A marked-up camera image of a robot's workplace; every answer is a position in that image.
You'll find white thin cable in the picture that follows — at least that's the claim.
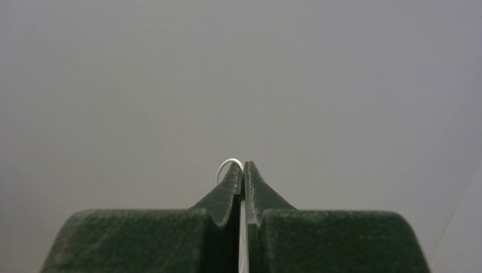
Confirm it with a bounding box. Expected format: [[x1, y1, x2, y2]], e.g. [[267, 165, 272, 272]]
[[215, 158, 250, 273]]

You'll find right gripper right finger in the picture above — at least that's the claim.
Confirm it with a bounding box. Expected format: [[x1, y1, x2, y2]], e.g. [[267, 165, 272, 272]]
[[244, 162, 430, 272]]

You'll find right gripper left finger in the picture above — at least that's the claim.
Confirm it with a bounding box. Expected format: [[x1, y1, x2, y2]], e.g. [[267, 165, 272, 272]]
[[40, 162, 242, 272]]

